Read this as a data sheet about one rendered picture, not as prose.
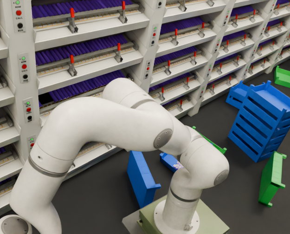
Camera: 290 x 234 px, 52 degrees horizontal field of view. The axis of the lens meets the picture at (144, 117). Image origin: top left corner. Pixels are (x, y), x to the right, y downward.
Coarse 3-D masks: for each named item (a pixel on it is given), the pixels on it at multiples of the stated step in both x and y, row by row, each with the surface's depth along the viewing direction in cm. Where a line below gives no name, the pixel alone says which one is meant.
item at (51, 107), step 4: (100, 88) 155; (88, 92) 151; (92, 92) 152; (96, 92) 153; (76, 96) 146; (80, 96) 147; (84, 96) 148; (88, 96) 151; (92, 96) 152; (64, 100) 142; (52, 104) 138; (56, 104) 139; (44, 108) 135; (48, 108) 136; (52, 108) 138; (40, 112) 134; (44, 112) 136
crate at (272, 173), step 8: (272, 160) 189; (280, 160) 188; (264, 168) 202; (272, 168) 181; (280, 168) 182; (264, 176) 193; (272, 176) 175; (280, 176) 176; (264, 184) 185; (272, 184) 173; (280, 184) 171; (264, 192) 178; (272, 192) 176; (264, 200) 181
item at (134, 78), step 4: (124, 68) 172; (128, 68) 170; (124, 72) 172; (128, 72) 171; (132, 72) 168; (128, 76) 169; (132, 76) 169; (132, 80) 168; (136, 80) 168; (140, 84) 167; (96, 96) 154; (100, 96) 156; (44, 104) 139; (40, 116) 135; (44, 116) 136; (40, 120) 130; (44, 120) 135; (40, 124) 131
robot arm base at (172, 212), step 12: (168, 192) 112; (168, 204) 113; (180, 204) 108; (192, 204) 108; (156, 216) 121; (168, 216) 115; (180, 216) 112; (192, 216) 115; (168, 228) 117; (180, 228) 116; (192, 228) 118
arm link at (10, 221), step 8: (8, 216) 70; (16, 216) 71; (0, 224) 68; (8, 224) 68; (16, 224) 69; (24, 224) 71; (0, 232) 66; (8, 232) 67; (16, 232) 68; (24, 232) 69
